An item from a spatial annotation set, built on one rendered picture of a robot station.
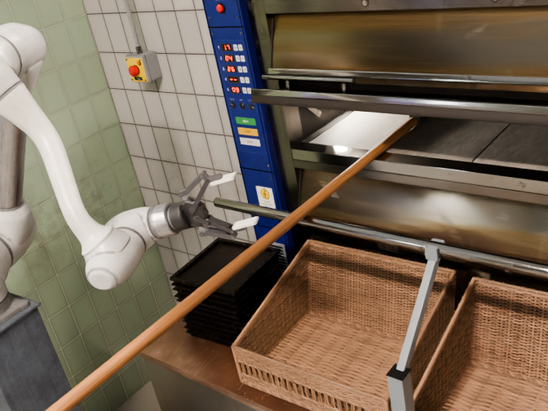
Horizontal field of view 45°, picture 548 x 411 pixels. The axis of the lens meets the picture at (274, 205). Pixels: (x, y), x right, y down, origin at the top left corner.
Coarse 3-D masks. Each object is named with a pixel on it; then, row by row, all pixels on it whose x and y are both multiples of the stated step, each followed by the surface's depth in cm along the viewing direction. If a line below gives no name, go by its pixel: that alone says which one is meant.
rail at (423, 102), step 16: (288, 96) 195; (304, 96) 191; (320, 96) 187; (336, 96) 184; (352, 96) 181; (368, 96) 178; (384, 96) 175; (400, 96) 173; (512, 112) 154; (528, 112) 152; (544, 112) 150
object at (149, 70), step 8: (128, 56) 244; (136, 56) 241; (144, 56) 240; (152, 56) 243; (128, 64) 245; (136, 64) 242; (144, 64) 240; (152, 64) 243; (144, 72) 242; (152, 72) 244; (160, 72) 246; (136, 80) 247; (144, 80) 244; (152, 80) 244
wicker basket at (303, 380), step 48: (288, 288) 229; (336, 288) 231; (384, 288) 219; (432, 288) 208; (240, 336) 211; (288, 336) 230; (336, 336) 226; (384, 336) 221; (432, 336) 195; (288, 384) 200; (336, 384) 186; (384, 384) 202
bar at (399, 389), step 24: (264, 216) 190; (312, 216) 180; (384, 240) 165; (408, 240) 161; (432, 240) 159; (432, 264) 158; (504, 264) 147; (528, 264) 144; (408, 336) 155; (408, 360) 154; (408, 384) 154; (408, 408) 156
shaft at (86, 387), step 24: (408, 120) 219; (384, 144) 206; (360, 168) 197; (288, 216) 176; (264, 240) 168; (240, 264) 161; (216, 288) 156; (168, 312) 147; (144, 336) 142; (120, 360) 137; (96, 384) 132; (48, 408) 127; (72, 408) 129
